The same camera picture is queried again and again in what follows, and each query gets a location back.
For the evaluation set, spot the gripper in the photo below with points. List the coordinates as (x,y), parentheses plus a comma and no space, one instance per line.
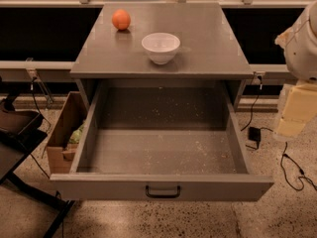
(303,52)

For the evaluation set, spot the grey top drawer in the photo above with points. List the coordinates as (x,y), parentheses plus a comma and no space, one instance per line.
(161,140)

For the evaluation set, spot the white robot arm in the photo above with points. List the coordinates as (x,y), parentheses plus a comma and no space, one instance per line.
(299,43)

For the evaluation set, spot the grey drawer cabinet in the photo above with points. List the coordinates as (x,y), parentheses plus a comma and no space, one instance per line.
(208,46)

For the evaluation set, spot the black power adapter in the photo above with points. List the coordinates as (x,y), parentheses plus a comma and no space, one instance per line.
(255,134)

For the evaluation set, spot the white ceramic bowl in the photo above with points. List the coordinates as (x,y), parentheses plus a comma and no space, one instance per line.
(161,48)

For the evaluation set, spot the orange fruit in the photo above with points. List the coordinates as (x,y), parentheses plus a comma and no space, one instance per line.
(121,20)

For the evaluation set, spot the green bag in box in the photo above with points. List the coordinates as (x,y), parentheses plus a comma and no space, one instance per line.
(76,135)

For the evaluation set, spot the brown cardboard box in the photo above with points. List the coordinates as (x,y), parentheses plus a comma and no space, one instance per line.
(60,151)

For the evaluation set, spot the black stand with tray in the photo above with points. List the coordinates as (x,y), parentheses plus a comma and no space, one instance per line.
(12,153)

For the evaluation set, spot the grey metal rail right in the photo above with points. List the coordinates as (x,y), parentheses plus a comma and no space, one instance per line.
(270,74)

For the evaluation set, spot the grey metal rail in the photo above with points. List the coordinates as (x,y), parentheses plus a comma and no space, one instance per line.
(270,74)
(46,71)

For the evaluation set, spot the grey metal rail left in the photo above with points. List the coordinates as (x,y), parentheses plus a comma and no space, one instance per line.
(46,71)

